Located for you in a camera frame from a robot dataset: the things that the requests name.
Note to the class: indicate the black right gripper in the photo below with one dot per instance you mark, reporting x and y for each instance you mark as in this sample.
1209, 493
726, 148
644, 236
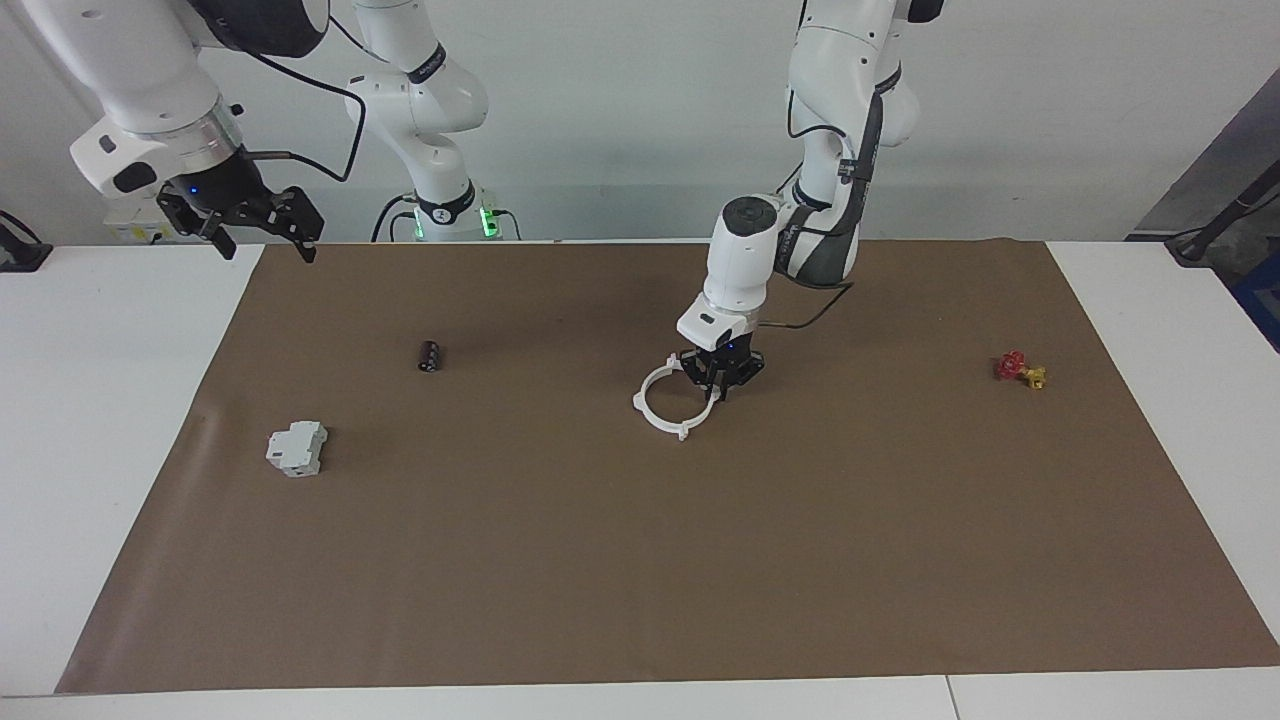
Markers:
235, 205

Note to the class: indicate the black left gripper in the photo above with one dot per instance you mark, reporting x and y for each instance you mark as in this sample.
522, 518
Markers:
722, 367

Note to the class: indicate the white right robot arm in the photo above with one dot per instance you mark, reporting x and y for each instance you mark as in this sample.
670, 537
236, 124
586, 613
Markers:
140, 60

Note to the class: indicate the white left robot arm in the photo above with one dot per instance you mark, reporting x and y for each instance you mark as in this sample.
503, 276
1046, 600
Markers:
740, 260

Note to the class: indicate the black cylindrical capacitor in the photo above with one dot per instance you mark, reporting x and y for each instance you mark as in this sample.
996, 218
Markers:
430, 356

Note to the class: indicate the white circuit breaker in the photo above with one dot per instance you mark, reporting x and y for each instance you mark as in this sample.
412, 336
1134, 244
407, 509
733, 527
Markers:
297, 448

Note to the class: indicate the brown paper table mat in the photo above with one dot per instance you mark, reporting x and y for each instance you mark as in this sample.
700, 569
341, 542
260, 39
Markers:
600, 560

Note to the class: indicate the black clamp stand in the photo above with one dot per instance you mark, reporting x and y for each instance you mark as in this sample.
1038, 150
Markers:
20, 252

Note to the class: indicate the black angled stand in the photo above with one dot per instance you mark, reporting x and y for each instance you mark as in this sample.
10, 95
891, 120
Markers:
1215, 225

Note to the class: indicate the blue object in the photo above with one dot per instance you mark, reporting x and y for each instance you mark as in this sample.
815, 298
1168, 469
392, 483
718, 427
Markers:
1262, 300

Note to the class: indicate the dark grey board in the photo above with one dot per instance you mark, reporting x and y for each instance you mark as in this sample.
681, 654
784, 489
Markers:
1220, 150

